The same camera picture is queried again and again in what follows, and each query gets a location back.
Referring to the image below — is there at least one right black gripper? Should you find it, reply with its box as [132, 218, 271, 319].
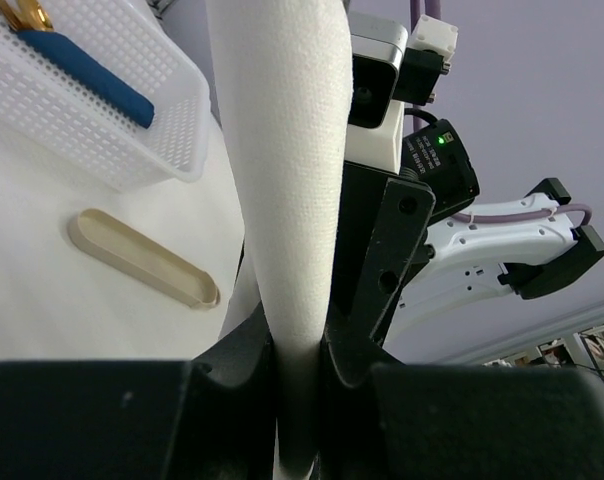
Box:
[329, 117, 481, 351]

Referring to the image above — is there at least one white plastic basket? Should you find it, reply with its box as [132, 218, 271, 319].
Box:
[0, 1, 210, 191]

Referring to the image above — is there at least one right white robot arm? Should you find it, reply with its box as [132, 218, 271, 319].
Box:
[329, 115, 604, 345]

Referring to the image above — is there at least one gold cutlery in roll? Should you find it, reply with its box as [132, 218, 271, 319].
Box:
[0, 0, 54, 32]

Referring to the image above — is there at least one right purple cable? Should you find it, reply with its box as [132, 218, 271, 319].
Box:
[401, 0, 593, 231]

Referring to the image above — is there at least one white paper napkin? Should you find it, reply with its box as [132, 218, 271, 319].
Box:
[206, 1, 353, 479]

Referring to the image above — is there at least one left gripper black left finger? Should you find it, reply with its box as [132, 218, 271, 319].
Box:
[0, 309, 276, 479]

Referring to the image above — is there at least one oval wooden cutlery tray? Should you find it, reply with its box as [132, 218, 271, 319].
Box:
[67, 209, 221, 310]

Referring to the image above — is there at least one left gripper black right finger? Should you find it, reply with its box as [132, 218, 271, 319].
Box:
[319, 321, 604, 479]

